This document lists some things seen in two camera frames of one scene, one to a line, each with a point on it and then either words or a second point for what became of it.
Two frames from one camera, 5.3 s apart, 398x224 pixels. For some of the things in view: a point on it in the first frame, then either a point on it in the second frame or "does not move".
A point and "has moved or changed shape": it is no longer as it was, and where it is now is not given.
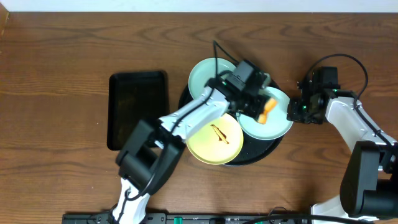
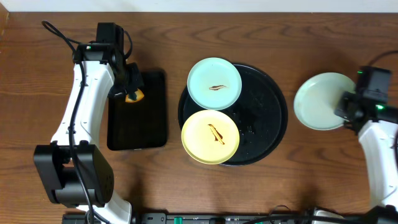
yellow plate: [217, 142] does not move
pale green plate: [277, 122] has moved or changed shape
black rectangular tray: [134, 96] does not move
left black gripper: [254, 106] -> [125, 88]
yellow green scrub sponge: [270, 105] -> [139, 96]
